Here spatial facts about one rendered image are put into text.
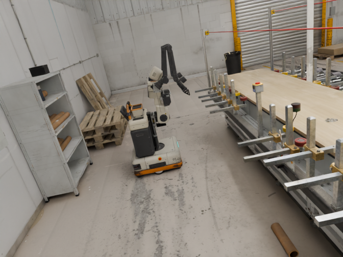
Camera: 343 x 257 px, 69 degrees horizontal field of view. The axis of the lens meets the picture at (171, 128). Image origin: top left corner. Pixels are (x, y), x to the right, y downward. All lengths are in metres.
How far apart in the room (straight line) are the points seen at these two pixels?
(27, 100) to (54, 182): 1.09
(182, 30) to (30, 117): 6.94
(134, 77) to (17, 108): 6.47
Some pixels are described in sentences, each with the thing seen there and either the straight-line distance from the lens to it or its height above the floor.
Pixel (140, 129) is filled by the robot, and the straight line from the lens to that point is 3.24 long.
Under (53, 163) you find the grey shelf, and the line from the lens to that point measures 3.48.
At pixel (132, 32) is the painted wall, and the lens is 9.26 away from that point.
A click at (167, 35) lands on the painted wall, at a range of 9.26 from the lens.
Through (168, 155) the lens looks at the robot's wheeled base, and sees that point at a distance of 3.34.
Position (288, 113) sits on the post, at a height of 1.11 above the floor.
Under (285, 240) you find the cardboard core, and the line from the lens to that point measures 2.36.
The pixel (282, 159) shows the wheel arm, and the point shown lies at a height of 0.96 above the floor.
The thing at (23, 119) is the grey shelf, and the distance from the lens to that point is 3.36.
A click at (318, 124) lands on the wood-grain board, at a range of 2.24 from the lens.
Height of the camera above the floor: 1.78
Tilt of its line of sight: 21 degrees down
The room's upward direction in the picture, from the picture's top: 12 degrees counter-clockwise
